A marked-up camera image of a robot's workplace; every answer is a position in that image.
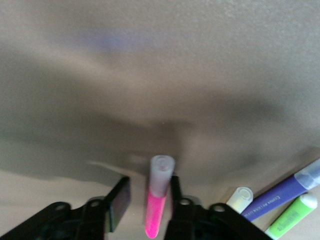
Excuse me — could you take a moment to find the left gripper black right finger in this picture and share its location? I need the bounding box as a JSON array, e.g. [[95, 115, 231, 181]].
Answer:
[[166, 175, 273, 240]]

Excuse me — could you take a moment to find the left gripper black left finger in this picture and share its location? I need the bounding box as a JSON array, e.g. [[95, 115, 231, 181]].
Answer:
[[0, 176, 131, 240]]

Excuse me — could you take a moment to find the pink marker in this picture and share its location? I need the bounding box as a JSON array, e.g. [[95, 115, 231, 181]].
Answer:
[[144, 154, 176, 240]]

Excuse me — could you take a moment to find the yellow marker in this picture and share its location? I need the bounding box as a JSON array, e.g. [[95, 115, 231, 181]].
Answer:
[[226, 186, 254, 213]]

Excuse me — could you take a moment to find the purple marker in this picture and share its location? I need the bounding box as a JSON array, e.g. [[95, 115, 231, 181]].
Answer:
[[241, 157, 320, 223]]

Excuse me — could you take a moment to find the green marker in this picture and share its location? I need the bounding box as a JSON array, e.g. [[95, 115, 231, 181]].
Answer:
[[264, 192, 319, 240]]

